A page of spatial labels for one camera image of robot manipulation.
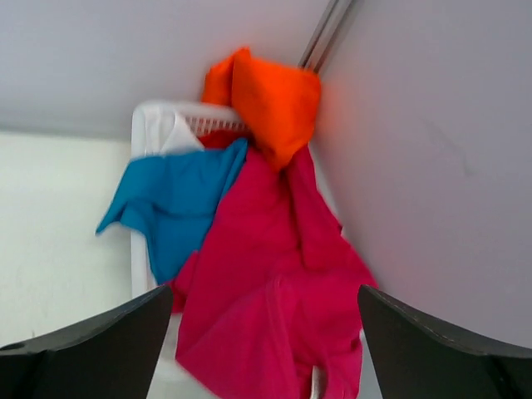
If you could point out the white t shirt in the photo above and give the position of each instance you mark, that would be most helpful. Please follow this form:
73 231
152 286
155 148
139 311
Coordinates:
181 139

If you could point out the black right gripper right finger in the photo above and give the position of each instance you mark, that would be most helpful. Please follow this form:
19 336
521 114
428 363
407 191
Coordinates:
416 355

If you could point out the red t shirt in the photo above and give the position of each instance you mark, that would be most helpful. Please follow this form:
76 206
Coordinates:
221 139

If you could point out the orange t shirt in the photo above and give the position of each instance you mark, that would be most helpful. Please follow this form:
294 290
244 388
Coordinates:
278 103

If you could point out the magenta pink t shirt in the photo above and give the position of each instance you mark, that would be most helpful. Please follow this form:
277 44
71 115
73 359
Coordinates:
269 303

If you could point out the aluminium frame post right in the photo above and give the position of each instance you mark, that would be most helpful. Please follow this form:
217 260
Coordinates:
332 26

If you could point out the blue t shirt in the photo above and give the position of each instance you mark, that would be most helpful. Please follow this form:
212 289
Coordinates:
171 201

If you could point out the white plastic laundry basket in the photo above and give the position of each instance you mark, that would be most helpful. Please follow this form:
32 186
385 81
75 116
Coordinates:
151 125

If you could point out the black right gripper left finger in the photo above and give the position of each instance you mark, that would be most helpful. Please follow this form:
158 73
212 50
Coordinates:
110 355

